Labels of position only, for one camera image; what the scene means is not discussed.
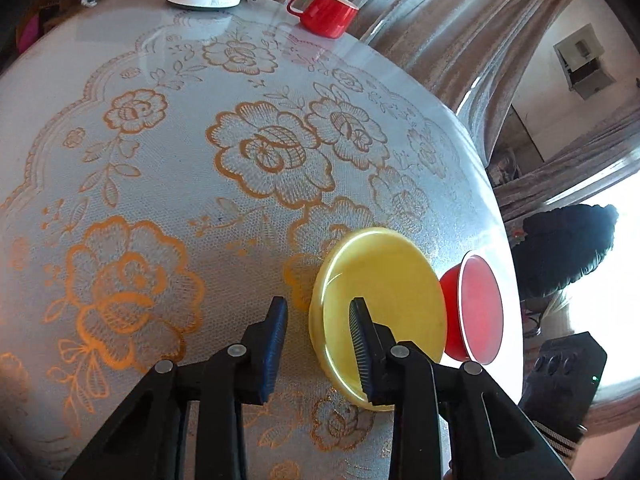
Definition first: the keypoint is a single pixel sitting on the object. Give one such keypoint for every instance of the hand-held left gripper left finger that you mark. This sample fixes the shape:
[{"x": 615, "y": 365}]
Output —
[{"x": 272, "y": 350}]

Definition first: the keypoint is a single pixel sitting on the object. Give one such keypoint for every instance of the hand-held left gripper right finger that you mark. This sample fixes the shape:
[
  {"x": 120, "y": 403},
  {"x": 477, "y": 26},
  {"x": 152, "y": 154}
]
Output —
[{"x": 361, "y": 350}]

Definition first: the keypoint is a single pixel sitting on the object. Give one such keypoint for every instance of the yellow plastic bowl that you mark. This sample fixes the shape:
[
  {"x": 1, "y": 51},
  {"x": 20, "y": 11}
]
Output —
[{"x": 390, "y": 280}]

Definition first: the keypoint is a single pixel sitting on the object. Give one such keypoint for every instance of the red plastic bowl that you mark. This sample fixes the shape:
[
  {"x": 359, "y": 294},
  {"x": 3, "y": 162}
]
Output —
[{"x": 475, "y": 310}]

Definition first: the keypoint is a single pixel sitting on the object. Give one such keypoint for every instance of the floral lace tablecloth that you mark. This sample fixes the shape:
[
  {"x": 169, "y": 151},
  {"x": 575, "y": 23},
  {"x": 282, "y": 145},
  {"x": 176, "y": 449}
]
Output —
[{"x": 150, "y": 185}]

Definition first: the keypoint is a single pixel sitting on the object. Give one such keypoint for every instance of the grey window curtain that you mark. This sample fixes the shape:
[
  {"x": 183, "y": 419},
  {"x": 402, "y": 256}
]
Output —
[{"x": 575, "y": 160}]

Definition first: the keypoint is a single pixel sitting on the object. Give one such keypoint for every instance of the grey patterned curtain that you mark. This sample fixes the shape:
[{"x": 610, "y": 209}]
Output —
[{"x": 425, "y": 20}]

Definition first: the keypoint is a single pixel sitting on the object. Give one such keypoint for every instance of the red mug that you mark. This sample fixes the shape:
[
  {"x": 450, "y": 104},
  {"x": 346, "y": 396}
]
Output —
[{"x": 327, "y": 15}]

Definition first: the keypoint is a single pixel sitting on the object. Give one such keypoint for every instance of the pink bag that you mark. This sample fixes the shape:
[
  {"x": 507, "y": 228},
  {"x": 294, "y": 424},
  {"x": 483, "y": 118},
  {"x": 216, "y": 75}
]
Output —
[{"x": 30, "y": 25}]

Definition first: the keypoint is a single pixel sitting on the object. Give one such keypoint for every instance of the wall electrical box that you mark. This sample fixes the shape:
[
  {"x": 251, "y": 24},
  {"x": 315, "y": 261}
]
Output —
[{"x": 585, "y": 60}]

